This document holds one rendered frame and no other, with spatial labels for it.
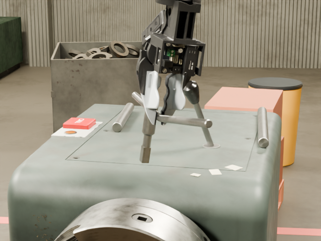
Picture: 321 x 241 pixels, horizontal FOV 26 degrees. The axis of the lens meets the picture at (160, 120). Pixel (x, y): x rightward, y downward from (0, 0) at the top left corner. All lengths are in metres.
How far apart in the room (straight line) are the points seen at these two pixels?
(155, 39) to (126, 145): 0.40
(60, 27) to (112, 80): 4.35
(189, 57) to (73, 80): 4.68
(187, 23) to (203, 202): 0.33
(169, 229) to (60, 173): 0.27
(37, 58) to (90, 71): 4.23
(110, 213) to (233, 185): 0.23
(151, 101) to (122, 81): 4.62
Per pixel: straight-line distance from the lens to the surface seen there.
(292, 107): 5.33
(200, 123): 0.98
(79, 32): 9.96
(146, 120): 1.18
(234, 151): 1.39
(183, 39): 1.07
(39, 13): 9.82
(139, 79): 1.13
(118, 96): 5.76
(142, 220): 1.12
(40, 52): 9.89
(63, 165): 1.31
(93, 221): 1.11
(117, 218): 1.11
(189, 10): 1.06
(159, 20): 1.12
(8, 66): 9.32
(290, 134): 5.39
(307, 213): 4.55
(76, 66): 5.71
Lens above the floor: 1.65
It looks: 14 degrees down
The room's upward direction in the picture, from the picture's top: straight up
